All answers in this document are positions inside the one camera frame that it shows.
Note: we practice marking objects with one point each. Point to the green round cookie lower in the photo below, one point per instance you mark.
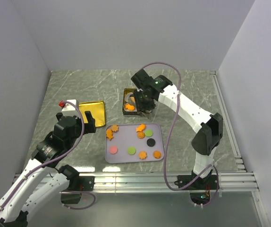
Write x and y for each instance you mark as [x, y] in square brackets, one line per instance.
[131, 150]

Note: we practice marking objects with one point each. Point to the orange fish cookie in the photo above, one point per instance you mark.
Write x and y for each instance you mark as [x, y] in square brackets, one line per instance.
[141, 128]
[109, 134]
[129, 107]

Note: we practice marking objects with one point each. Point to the lavender tray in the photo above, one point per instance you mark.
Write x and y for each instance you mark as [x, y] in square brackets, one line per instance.
[130, 143]

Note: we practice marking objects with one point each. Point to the white paper cup bottom-left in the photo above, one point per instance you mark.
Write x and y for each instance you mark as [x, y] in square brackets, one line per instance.
[130, 112]

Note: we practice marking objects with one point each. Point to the gold tin lid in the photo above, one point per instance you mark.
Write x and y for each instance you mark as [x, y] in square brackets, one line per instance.
[97, 109]

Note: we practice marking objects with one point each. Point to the green round cookie upper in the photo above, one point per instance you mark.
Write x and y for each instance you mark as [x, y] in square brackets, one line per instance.
[148, 133]

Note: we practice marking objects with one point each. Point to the metal tongs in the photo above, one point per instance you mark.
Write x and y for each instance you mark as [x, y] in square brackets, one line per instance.
[144, 109]

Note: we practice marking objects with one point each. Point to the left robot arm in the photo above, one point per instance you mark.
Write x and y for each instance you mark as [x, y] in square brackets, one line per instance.
[23, 200]

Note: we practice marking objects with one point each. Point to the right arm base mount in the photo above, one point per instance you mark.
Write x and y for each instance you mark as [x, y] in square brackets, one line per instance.
[203, 191]

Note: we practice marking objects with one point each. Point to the orange flower cookie lower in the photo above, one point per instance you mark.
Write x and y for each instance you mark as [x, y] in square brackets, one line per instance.
[142, 155]

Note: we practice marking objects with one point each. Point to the white paper cup top-left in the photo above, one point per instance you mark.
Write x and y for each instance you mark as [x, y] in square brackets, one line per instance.
[130, 94]

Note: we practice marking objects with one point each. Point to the green round cookie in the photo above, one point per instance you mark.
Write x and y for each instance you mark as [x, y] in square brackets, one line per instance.
[148, 133]
[131, 150]

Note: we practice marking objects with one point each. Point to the orange flower cookie top-left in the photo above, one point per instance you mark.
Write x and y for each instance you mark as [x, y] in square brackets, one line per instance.
[114, 128]

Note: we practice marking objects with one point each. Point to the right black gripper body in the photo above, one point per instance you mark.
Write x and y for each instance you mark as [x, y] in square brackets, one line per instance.
[143, 103]

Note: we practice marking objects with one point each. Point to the orange fish cookie top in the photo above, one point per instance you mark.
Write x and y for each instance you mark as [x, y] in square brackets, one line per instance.
[141, 128]

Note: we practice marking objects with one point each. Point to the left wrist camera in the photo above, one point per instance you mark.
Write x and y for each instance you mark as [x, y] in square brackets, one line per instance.
[68, 109]

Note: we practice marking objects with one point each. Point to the pink round cookie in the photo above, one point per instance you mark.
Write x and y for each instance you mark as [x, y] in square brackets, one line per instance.
[113, 150]

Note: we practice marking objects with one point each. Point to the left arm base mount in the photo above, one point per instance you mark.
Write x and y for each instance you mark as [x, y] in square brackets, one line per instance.
[79, 186]

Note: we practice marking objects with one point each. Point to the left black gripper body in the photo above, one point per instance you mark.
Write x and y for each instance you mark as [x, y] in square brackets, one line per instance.
[78, 129]

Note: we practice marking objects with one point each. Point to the gold cookie tin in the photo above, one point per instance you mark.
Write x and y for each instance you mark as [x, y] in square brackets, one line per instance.
[127, 90]

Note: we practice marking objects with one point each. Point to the orange swirl cookie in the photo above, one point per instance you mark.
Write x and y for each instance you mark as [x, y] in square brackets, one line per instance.
[141, 135]

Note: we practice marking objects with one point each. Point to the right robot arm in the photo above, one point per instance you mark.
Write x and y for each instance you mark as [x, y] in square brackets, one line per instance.
[208, 127]

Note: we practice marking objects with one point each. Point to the orange flower cookie corner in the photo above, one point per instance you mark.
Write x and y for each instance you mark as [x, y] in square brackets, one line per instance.
[157, 154]

